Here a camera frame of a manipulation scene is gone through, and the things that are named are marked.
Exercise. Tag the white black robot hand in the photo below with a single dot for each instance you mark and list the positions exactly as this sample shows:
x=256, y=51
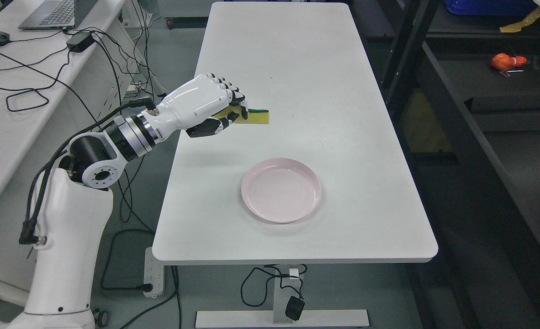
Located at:
x=203, y=107

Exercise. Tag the yellow green sponge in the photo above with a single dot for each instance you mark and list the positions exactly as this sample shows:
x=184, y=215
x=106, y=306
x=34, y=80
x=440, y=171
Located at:
x=254, y=116

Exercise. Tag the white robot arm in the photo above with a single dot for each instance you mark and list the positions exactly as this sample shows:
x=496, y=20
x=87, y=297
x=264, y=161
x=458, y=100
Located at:
x=70, y=214

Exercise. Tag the dark metal shelf rack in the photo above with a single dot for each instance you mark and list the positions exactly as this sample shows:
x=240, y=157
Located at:
x=492, y=121

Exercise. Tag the orange toy on shelf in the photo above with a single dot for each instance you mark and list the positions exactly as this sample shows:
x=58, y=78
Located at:
x=503, y=61

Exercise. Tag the white table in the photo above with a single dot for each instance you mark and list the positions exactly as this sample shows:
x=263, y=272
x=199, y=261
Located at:
x=305, y=63

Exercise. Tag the pink plate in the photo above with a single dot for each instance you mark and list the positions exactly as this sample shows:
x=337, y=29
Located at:
x=281, y=190

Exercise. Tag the black power adapter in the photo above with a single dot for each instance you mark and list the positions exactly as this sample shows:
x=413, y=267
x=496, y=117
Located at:
x=80, y=41

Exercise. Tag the white side desk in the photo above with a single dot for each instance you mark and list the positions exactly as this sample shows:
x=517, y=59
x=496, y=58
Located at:
x=45, y=97

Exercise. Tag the white power strip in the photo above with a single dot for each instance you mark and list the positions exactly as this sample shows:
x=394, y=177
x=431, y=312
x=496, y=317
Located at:
x=154, y=275

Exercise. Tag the grey laptop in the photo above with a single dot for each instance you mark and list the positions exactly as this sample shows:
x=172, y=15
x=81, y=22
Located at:
x=57, y=14

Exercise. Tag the black plug under table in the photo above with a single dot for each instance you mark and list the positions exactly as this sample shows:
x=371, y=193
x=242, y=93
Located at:
x=294, y=308

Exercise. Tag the blue plastic bin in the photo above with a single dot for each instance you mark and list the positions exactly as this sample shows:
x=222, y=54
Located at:
x=490, y=7

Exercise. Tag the yellow tape strip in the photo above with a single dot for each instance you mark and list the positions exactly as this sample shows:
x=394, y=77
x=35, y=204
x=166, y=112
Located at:
x=531, y=18

